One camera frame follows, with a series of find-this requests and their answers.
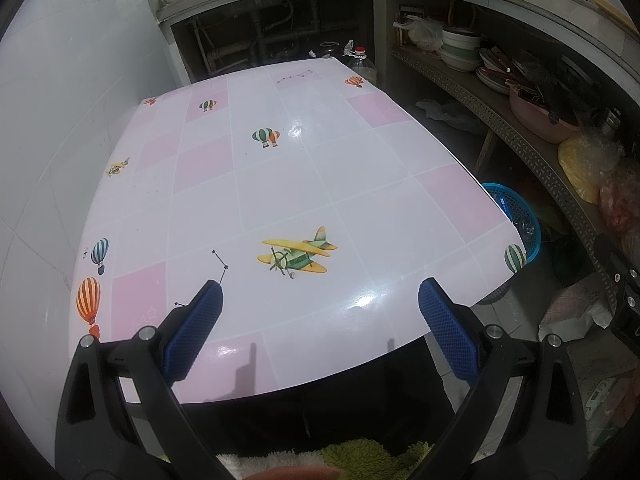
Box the red plastic bag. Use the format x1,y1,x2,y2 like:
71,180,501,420
599,164,640,234

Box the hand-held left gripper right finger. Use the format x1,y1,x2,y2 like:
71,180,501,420
418,277,587,480

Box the stack of white bowls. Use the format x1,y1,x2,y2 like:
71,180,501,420
439,24,484,73

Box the pink basin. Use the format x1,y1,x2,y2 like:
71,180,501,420
508,82,584,144

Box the sink drain pipes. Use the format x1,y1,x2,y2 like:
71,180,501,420
191,0,362,77

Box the white cloth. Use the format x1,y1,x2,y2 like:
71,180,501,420
414,98,482,132

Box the yellow oil bottle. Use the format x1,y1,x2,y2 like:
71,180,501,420
344,45,379,87

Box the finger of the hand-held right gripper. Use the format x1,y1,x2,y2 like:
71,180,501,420
592,232,640,357

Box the yellow plastic bag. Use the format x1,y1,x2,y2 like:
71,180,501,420
557,129,624,206

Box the white plastic bag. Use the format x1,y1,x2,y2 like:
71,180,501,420
404,14,446,52

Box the stack of plates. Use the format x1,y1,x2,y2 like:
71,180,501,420
474,47,517,97

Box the white sack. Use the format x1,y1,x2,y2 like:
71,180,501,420
538,272,614,342

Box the blue plastic basket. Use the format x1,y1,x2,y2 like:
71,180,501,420
482,182,543,267

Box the person's left forearm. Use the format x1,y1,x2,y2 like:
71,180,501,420
214,437,437,480

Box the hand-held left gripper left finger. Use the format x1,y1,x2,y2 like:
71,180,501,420
55,279,224,480

